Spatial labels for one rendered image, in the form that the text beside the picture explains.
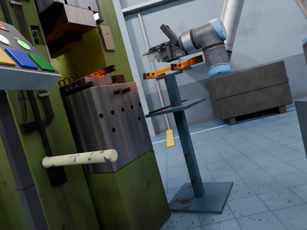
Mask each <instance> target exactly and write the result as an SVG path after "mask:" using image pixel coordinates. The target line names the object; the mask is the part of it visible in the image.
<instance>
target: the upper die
mask: <svg viewBox="0 0 307 230"><path fill-rule="evenodd" d="M40 23H41V26H42V30H43V33H44V36H45V39H46V43H47V46H49V45H51V44H52V43H54V42H55V41H57V40H58V39H60V38H62V37H63V36H65V35H66V34H68V33H70V32H71V31H72V32H79V33H81V34H82V35H84V34H86V33H88V32H89V31H91V30H93V29H95V28H96V27H97V25H96V21H95V17H94V14H93V11H91V10H87V9H83V8H79V7H75V6H71V5H67V4H62V5H61V6H60V7H58V8H57V9H56V10H54V11H53V12H52V13H50V14H49V15H48V16H46V17H45V18H44V19H43V20H41V21H40Z"/></svg>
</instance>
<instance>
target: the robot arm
mask: <svg viewBox="0 0 307 230"><path fill-rule="evenodd" d="M295 2H296V3H297V5H298V6H299V8H300V10H301V11H302V13H303V15H304V16H305V18H306V20H307V0H295ZM243 4H244V0H224V2H223V6H222V12H221V16H220V19H218V18H216V19H213V20H209V21H208V22H206V23H203V24H201V25H199V26H196V27H194V28H191V29H189V30H187V31H185V32H183V33H182V34H181V36H179V37H177V36H176V35H175V34H174V33H173V31H172V30H171V29H170V27H169V26H168V25H165V24H162V25H161V27H160V29H161V30H162V32H163V33H164V34H165V35H166V36H167V37H168V38H169V39H170V40H169V41H168V42H163V43H161V44H159V45H156V46H154V47H152V48H150V49H148V50H147V51H145V52H144V53H143V55H142V56H146V55H147V56H148V58H149V60H150V62H154V60H155V58H156V60H157V62H160V61H161V60H162V62H167V63H169V62H172V61H175V60H178V59H179V58H180V57H183V56H187V55H189V54H188V53H190V52H193V51H195V50H198V49H201V48H202V51H203V55H204V59H205V62H206V68H207V73H208V75H209V77H210V78H214V77H219V76H222V75H225V74H228V73H230V72H231V65H230V63H229V62H230V58H231V55H232V49H233V44H234V40H235V37H236V33H237V29H238V24H239V20H240V16H241V13H242V9H243ZM302 48H303V51H304V56H305V60H306V65H307V36H305V37H304V38H303V40H302Z"/></svg>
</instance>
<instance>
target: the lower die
mask: <svg viewBox="0 0 307 230"><path fill-rule="evenodd" d="M89 81H91V82H93V84H94V86H93V87H95V86H96V87H98V85H99V86H105V85H108V84H111V83H113V82H112V79H111V75H110V73H108V74H106V75H105V76H99V75H98V73H95V74H93V75H90V76H87V77H85V78H82V79H79V80H77V81H76V82H77V85H78V86H79V85H82V84H84V83H87V82H89ZM71 84H72V87H73V88H74V87H76V84H75V82H72V83H71ZM66 86H67V89H68V90H69V89H71V87H70V84H67V85H66ZM62 90H63V92H64V91H66V88H65V86H63V87H62Z"/></svg>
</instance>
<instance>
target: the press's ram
mask: <svg viewBox="0 0 307 230"><path fill-rule="evenodd" d="M34 2H35V6H36V9H37V13H38V16H39V19H40V21H41V20H43V19H44V18H45V17H46V16H48V15H49V14H50V13H52V12H53V11H54V10H56V9H57V8H58V7H60V6H61V5H62V4H67V5H71V6H75V7H79V8H83V9H87V10H91V11H93V14H94V15H95V14H97V13H98V8H97V4H96V1H95V0H34Z"/></svg>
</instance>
